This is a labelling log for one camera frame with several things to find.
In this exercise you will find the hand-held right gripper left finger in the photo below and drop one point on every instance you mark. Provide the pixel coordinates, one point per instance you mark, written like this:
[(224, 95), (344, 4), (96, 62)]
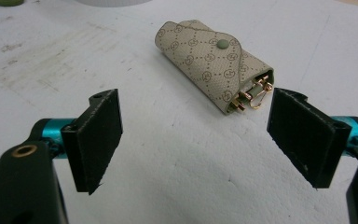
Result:
[(93, 143)]

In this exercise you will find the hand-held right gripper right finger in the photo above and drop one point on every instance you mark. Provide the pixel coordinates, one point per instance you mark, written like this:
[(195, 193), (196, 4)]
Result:
[(304, 140)]

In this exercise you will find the beige patterned key case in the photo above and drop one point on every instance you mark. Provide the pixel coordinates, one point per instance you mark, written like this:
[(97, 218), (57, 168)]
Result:
[(211, 62)]

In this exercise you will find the green object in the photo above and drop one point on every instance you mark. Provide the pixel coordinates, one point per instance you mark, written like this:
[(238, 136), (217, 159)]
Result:
[(1, 2)]

